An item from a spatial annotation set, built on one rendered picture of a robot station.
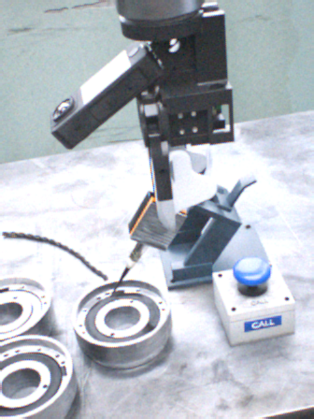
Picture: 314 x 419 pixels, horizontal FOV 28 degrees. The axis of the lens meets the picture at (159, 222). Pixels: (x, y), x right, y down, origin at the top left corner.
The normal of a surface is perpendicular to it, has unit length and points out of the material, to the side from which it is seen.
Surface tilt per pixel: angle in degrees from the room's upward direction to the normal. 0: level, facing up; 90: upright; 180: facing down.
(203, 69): 90
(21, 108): 90
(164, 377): 0
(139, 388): 0
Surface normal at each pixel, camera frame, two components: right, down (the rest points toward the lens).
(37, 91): 0.17, 0.55
